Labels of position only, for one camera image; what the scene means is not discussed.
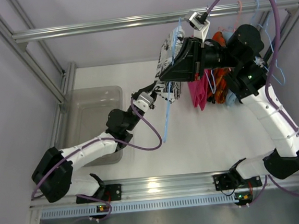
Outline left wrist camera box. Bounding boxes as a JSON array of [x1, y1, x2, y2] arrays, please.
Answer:
[[134, 91, 154, 112]]

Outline empty blue wire hanger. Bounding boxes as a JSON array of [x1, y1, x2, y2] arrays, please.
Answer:
[[262, 14, 286, 86]]

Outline pink wire hanger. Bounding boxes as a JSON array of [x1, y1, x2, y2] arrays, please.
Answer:
[[218, 1, 243, 32]]

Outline pink cloth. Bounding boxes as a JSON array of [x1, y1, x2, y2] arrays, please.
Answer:
[[187, 69, 210, 111]]

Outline blue hanger of black cloth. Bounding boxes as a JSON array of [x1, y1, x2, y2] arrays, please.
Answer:
[[250, 0, 269, 72]]

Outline light blue wire hanger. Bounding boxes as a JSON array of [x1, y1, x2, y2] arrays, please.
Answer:
[[153, 17, 195, 145]]

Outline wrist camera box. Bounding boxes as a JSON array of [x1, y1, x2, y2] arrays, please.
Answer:
[[134, 91, 154, 112], [184, 11, 210, 41]]

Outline aluminium hanging rail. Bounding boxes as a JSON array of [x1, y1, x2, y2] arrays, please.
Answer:
[[10, 0, 299, 45]]

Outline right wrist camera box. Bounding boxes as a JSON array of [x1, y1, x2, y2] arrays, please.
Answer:
[[184, 11, 210, 41]]

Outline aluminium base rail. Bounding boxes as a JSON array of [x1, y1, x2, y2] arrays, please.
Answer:
[[30, 171, 299, 209]]

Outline orange patterned cloth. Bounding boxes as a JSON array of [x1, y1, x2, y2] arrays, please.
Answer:
[[201, 31, 233, 105]]

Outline clear plastic storage bin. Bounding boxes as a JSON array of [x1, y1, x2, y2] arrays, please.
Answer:
[[55, 85, 130, 169]]

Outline slotted grey cable duct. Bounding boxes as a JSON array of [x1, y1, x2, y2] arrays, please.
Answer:
[[40, 194, 238, 220]]

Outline black white newsprint trousers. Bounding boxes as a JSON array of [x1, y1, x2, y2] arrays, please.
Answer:
[[149, 27, 191, 104]]

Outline aluminium frame post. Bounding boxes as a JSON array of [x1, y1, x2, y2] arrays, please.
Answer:
[[0, 14, 77, 145]]

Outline light blue cloth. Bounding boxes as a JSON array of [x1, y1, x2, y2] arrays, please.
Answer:
[[222, 30, 237, 107]]

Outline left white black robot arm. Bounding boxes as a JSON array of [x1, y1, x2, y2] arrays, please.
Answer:
[[31, 83, 162, 204]]

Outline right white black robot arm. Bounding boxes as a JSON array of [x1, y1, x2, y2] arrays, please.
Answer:
[[158, 24, 299, 184]]

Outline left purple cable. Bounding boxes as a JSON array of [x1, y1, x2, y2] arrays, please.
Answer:
[[23, 97, 170, 224]]

